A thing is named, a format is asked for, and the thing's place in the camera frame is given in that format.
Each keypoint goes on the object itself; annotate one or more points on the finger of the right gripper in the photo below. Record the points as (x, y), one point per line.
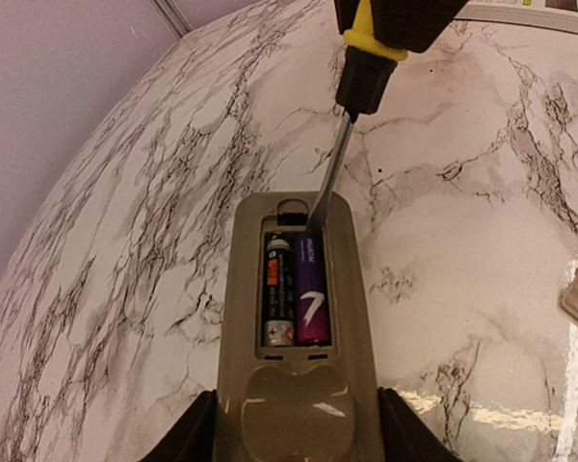
(345, 13)
(412, 25)

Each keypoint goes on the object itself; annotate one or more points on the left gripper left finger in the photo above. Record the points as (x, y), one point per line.
(191, 438)

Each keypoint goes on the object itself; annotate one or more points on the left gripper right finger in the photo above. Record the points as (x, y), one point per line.
(405, 437)

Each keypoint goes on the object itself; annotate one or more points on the yellow handle screwdriver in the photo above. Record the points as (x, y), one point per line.
(366, 72)

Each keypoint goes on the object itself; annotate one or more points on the white remote control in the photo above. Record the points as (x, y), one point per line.
(297, 379)
(559, 15)

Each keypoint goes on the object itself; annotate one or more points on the black AAA battery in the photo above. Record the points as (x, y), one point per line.
(278, 305)

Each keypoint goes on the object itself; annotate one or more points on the purple AAA battery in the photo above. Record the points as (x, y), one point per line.
(313, 325)

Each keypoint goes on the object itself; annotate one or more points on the right aluminium frame post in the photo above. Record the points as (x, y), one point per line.
(172, 16)

